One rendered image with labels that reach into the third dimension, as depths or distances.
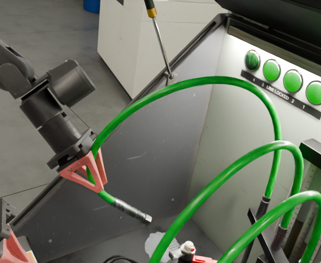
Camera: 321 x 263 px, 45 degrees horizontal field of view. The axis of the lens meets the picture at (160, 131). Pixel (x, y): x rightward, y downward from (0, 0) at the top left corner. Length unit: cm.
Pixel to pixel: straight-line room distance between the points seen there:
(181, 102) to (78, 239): 45
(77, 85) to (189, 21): 301
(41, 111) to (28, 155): 227
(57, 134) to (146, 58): 293
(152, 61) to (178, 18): 45
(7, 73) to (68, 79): 10
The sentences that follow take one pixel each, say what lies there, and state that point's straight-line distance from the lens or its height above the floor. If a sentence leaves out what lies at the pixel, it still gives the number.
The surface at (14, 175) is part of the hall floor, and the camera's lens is 276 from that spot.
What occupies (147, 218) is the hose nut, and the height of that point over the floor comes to 111.
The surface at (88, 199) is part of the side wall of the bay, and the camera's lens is 101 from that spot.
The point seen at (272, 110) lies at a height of 136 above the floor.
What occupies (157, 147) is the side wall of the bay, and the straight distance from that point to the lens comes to 103.
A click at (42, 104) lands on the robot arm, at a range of 69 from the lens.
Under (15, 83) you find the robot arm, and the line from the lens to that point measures 68.
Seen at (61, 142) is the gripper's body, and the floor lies 128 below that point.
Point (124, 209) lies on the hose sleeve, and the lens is 78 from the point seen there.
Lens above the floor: 165
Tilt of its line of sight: 30 degrees down
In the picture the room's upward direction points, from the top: 9 degrees clockwise
